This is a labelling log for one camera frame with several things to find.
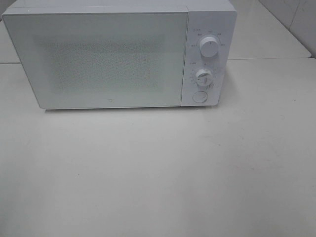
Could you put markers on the white round door button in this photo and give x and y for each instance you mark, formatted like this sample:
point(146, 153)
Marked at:
point(200, 97)

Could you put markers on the white timer knob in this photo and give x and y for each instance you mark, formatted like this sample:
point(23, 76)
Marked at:
point(204, 77)

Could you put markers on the white microwave door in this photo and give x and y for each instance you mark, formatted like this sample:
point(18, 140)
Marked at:
point(79, 61)

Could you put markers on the white upper power knob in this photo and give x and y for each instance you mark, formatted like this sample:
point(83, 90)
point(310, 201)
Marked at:
point(209, 46)

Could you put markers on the white microwave oven body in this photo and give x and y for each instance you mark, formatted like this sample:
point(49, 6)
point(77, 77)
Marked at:
point(204, 18)

